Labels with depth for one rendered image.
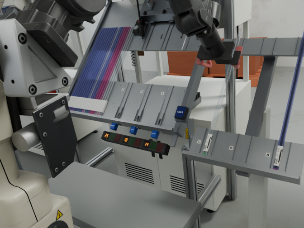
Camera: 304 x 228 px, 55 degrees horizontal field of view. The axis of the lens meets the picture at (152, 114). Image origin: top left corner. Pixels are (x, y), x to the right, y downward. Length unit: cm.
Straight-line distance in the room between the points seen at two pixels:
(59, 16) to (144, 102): 82
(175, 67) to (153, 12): 252
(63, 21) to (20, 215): 39
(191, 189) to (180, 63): 280
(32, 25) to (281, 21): 411
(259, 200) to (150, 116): 55
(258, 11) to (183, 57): 126
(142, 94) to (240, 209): 94
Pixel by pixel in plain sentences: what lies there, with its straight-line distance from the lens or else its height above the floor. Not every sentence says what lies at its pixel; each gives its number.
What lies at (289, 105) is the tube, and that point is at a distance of 97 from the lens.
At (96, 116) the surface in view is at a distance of 138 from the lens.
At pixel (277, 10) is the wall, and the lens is 443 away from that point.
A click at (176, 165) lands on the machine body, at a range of 168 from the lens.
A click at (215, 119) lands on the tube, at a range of 99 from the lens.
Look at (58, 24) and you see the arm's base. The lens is 50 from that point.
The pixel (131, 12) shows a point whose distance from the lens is 167.
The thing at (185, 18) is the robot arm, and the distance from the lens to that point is 82.
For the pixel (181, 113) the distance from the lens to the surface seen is 112.
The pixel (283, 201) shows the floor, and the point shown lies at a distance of 195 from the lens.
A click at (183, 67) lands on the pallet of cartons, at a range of 391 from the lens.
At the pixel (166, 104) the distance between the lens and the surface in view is 122.
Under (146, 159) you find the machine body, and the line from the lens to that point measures 179.
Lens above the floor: 124
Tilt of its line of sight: 23 degrees down
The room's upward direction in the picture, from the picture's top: 8 degrees counter-clockwise
